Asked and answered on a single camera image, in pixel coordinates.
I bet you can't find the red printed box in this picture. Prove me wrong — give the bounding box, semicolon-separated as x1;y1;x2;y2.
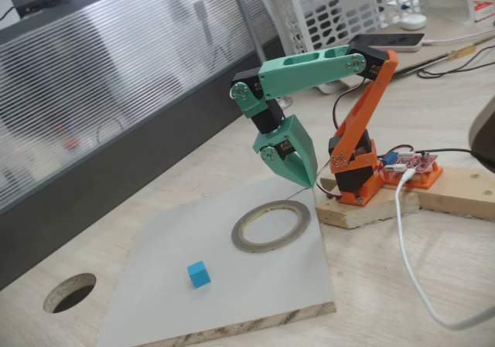
473;0;495;23

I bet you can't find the wooden base block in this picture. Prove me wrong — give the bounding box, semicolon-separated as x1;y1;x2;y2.
315;176;421;230

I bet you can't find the white plastic mesh basket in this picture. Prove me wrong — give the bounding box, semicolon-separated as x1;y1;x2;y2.
265;0;476;95

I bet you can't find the orange circuit board mount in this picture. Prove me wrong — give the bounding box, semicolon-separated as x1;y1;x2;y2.
381;161;444;190

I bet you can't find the yellow handled screwdriver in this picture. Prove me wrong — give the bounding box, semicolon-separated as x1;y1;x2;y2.
401;43;477;74

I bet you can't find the ribbed translucent desk partition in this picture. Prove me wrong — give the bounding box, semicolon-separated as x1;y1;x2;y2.
0;0;295;290

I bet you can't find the grey chipboard panel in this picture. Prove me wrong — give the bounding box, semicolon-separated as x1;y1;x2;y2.
95;175;336;347

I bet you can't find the grey rounded object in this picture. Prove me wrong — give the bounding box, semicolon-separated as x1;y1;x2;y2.
468;95;495;174

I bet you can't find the pale phone charging cable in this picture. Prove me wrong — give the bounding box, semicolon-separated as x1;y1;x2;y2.
423;28;495;46

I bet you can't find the blue cube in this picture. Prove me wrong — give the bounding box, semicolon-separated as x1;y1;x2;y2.
186;260;212;288

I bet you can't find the thin black looped cable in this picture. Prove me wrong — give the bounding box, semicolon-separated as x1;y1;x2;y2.
416;45;495;80

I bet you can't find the white USB cable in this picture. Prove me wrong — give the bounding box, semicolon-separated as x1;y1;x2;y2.
394;168;495;332

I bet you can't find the grey ring of tape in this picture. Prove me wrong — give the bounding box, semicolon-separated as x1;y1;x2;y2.
230;199;312;253

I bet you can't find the white earbuds case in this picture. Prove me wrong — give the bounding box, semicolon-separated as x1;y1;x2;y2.
400;14;428;31

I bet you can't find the smartphone with pale case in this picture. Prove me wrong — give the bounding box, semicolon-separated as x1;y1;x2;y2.
350;32;426;53

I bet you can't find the metal partition pole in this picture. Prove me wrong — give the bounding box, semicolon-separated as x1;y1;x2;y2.
227;0;294;111

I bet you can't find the black power cable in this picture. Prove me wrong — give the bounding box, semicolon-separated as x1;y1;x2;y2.
415;148;495;170

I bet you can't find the wooden plank under circuit board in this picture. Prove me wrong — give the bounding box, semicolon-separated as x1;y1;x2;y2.
401;167;495;221

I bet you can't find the red circuit board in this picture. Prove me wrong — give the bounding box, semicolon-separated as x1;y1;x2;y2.
381;149;440;174

